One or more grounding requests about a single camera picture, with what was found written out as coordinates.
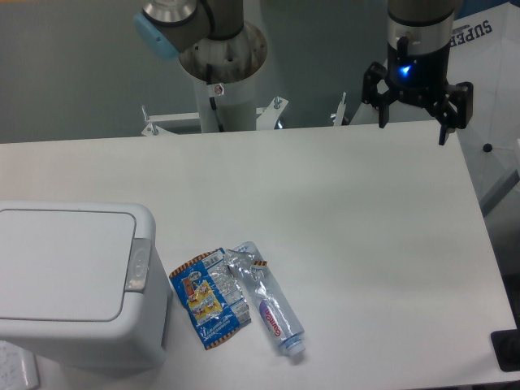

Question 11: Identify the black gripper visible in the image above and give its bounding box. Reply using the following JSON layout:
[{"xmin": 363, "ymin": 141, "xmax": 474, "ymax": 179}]
[{"xmin": 362, "ymin": 44, "xmax": 474, "ymax": 145}]

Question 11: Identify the white push-lid trash can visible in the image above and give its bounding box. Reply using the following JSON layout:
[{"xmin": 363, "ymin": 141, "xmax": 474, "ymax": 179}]
[{"xmin": 1, "ymin": 201, "xmax": 172, "ymax": 370}]

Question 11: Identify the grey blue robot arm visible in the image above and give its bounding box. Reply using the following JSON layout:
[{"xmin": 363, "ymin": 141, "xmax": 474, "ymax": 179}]
[{"xmin": 133, "ymin": 1, "xmax": 474, "ymax": 144}]

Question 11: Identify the white umbrella with lettering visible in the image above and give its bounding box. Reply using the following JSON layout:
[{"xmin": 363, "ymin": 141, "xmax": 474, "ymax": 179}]
[{"xmin": 349, "ymin": 6, "xmax": 520, "ymax": 216}]

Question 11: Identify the crushed clear plastic bottle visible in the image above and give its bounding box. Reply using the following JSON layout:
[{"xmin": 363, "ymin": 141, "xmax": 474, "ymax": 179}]
[{"xmin": 225, "ymin": 241, "xmax": 306, "ymax": 358}]

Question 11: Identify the black device at table edge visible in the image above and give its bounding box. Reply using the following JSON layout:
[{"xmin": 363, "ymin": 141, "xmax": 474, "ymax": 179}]
[{"xmin": 491, "ymin": 329, "xmax": 519, "ymax": 372}]

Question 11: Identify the blue snack wrapper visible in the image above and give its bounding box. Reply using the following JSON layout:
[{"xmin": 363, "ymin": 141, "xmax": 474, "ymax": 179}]
[{"xmin": 169, "ymin": 248, "xmax": 251, "ymax": 350}]

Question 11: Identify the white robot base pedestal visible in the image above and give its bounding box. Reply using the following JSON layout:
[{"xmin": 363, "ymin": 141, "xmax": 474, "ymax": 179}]
[{"xmin": 179, "ymin": 21, "xmax": 267, "ymax": 118}]

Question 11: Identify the white metal base frame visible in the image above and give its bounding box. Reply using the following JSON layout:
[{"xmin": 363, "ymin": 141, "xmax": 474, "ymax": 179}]
[{"xmin": 140, "ymin": 92, "xmax": 349, "ymax": 137}]

